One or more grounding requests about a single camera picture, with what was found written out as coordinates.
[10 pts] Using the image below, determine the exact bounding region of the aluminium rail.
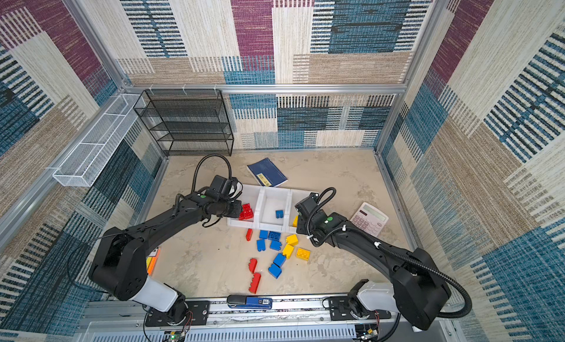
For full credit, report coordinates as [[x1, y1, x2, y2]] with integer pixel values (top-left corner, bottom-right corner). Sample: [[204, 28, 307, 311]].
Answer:
[[79, 291, 451, 330]]

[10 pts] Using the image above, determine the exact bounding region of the white wire mesh basket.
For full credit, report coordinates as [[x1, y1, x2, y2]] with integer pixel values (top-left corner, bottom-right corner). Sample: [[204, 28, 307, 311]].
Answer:
[[53, 94, 139, 188]]

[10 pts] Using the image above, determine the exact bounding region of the long red lego brick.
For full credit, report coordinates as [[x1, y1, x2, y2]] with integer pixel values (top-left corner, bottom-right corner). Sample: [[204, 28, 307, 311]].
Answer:
[[239, 210, 254, 221]]

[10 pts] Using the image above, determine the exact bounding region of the blue lego brick lower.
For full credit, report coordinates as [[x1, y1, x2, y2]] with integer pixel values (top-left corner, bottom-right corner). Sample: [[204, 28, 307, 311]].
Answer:
[[273, 253, 286, 268]]

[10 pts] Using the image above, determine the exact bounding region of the yellow lego brick slanted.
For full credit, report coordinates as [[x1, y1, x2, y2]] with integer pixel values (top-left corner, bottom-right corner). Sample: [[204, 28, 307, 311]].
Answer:
[[282, 243, 295, 260]]

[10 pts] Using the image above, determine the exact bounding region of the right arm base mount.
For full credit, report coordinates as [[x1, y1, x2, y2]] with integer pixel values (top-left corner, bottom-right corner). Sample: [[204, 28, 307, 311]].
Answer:
[[322, 296, 392, 321]]

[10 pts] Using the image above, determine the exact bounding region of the blue lego studded brick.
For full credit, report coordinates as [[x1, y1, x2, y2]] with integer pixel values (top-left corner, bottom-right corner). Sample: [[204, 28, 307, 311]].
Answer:
[[268, 231, 281, 241]]

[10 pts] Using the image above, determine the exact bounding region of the blue lego brick left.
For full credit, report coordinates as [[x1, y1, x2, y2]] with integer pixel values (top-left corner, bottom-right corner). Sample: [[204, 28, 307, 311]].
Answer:
[[257, 239, 266, 252]]

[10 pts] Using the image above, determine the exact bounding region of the red stepped lego brick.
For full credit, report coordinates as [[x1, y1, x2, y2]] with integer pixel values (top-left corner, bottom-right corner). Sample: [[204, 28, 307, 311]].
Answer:
[[249, 272, 261, 294]]

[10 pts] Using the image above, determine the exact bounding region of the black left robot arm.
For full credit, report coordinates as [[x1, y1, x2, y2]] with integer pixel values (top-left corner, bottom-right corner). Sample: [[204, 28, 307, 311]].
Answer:
[[75, 169, 243, 324]]

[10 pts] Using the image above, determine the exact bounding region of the blue notebook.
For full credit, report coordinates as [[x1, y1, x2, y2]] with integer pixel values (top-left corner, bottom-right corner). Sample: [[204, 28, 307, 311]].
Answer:
[[247, 158, 288, 187]]

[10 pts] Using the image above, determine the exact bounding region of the blue lego brick centre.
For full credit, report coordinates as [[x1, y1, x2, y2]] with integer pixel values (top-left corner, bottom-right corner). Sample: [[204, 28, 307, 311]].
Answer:
[[269, 241, 282, 252]]

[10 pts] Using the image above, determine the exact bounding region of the pink calculator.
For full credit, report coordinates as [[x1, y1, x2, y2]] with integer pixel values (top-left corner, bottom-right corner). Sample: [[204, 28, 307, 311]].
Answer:
[[350, 202, 389, 237]]

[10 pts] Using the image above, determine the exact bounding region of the black wire shelf rack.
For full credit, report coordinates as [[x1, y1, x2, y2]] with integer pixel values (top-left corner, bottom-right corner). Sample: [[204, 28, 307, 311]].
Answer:
[[133, 89, 234, 157]]

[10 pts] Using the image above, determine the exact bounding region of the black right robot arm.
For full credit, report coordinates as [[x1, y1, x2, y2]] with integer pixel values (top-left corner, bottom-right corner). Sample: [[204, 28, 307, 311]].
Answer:
[[294, 187, 473, 330]]

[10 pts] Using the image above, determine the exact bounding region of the blue lego brick bottom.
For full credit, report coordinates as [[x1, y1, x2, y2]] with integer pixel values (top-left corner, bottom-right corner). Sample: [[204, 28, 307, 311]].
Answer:
[[268, 263, 282, 279]]

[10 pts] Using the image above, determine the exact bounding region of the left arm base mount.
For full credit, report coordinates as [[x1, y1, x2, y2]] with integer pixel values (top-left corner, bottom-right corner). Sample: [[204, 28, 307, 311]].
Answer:
[[144, 300, 210, 327]]

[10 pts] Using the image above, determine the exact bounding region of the white three-compartment bin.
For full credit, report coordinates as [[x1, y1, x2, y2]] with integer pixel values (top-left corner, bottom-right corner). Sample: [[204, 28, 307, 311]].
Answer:
[[227, 185, 313, 234]]

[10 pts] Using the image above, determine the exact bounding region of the yellow lego open underside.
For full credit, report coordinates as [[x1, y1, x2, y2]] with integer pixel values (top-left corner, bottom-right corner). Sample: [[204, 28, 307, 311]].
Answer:
[[296, 248, 310, 261]]

